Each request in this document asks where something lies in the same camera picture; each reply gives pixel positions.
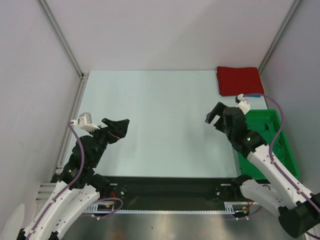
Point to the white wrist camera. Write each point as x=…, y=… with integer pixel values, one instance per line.
x=85, y=123
x=242, y=104

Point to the left aluminium frame post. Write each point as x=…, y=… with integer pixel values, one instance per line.
x=44, y=6

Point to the right aluminium frame post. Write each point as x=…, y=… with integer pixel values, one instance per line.
x=293, y=9

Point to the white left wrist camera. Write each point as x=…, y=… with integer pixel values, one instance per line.
x=85, y=123

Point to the folded blue t shirt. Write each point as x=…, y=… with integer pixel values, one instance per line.
x=252, y=95

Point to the grey slotted cable duct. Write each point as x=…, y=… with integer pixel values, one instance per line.
x=228, y=210

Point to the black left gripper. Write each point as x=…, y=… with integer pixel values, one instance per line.
x=120, y=131

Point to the green t shirt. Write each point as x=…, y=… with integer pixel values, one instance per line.
x=267, y=129

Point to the aluminium front rail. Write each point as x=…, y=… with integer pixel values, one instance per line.
x=46, y=190

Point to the aluminium frame post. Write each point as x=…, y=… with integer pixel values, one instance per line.
x=44, y=6
x=293, y=9

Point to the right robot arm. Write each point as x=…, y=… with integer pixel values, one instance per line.
x=296, y=206

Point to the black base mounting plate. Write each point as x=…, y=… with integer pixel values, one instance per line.
x=170, y=193

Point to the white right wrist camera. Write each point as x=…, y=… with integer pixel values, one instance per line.
x=242, y=104

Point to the folded red t shirt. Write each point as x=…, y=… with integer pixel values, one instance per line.
x=233, y=81

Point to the green plastic bin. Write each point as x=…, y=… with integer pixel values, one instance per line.
x=248, y=168

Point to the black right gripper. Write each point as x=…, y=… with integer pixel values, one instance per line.
x=217, y=110

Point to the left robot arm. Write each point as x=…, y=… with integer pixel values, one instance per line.
x=77, y=186

